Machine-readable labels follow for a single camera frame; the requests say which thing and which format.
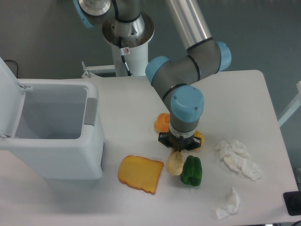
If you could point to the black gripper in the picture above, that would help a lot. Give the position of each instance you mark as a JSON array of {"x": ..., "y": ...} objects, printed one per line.
[{"x": 179, "y": 143}]

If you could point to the yellow bell pepper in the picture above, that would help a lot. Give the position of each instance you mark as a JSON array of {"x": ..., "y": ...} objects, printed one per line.
[{"x": 199, "y": 135}]

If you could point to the round orange bread roll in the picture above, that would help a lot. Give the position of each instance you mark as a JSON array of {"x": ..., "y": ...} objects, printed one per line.
[{"x": 162, "y": 123}]

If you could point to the pale oblong bread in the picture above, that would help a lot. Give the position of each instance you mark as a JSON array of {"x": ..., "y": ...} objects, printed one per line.
[{"x": 174, "y": 164}]

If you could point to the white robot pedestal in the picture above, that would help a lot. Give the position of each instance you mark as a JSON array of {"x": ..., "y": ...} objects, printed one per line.
[{"x": 129, "y": 46}]

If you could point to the green bell pepper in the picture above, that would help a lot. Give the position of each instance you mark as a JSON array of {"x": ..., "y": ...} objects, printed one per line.
[{"x": 192, "y": 171}]

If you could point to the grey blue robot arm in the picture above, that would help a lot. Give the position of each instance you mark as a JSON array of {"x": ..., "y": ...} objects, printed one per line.
[{"x": 171, "y": 80}]

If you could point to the large crumpled white tissue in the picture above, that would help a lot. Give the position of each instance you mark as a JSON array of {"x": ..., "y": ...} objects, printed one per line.
[{"x": 238, "y": 159}]

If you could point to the white frame at right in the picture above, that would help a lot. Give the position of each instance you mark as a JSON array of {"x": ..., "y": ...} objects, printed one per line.
[{"x": 292, "y": 107}]

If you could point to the white open trash bin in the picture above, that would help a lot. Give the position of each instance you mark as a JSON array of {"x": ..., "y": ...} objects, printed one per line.
[{"x": 53, "y": 126}]

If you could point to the yellow toast slice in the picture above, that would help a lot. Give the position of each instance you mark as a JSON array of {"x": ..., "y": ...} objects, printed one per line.
[{"x": 140, "y": 173}]

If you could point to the black device at edge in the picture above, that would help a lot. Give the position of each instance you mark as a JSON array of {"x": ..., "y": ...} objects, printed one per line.
[{"x": 293, "y": 202}]

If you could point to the small crumpled white tissue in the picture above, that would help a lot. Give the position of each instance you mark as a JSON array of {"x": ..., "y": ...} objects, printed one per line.
[{"x": 230, "y": 207}]

